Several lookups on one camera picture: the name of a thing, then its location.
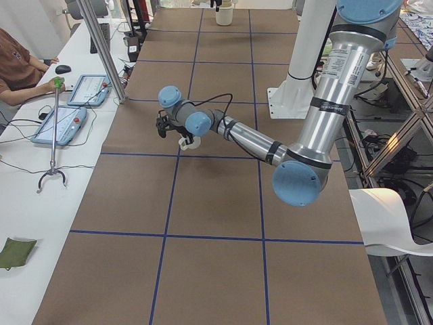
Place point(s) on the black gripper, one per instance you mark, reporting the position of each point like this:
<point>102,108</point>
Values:
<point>180,130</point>

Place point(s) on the white ribbed mug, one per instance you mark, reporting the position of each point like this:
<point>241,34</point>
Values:
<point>189,143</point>

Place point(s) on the metal reacher grabber green handle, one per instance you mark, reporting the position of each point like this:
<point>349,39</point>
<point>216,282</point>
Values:
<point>53,169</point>

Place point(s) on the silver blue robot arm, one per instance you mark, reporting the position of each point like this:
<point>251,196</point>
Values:
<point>360,29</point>

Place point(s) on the person's hand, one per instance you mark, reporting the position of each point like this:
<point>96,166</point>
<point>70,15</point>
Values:
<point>56,84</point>

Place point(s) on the far blue teach pendant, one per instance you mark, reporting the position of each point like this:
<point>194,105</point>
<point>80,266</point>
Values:
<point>90,90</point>

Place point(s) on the blue teach pendant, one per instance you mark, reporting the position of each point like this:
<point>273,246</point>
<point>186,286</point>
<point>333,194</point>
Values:
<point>70,119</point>
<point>90,90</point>

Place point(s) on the near blue teach pendant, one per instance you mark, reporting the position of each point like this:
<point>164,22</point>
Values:
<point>70,119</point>

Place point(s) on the cream plastic bin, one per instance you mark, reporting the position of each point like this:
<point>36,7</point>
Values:
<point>224,16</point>

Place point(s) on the black computer mouse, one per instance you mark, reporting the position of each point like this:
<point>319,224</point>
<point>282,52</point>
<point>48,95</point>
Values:
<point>62,69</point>

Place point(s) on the person in brown shirt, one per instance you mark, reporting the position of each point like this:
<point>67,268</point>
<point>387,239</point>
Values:
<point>21,73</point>

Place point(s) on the green cloth pouch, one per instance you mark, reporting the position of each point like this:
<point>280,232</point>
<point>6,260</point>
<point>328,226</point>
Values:
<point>15,253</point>

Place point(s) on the white curled paper sheet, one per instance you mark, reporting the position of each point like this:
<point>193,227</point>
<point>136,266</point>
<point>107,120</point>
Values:
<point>384,224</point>

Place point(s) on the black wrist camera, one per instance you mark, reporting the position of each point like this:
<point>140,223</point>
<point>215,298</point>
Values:
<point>162,124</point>

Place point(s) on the aluminium frame post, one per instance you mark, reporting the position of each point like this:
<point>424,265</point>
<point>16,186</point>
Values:
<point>95,32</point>

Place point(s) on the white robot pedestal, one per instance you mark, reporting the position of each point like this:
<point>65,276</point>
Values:
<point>291,100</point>

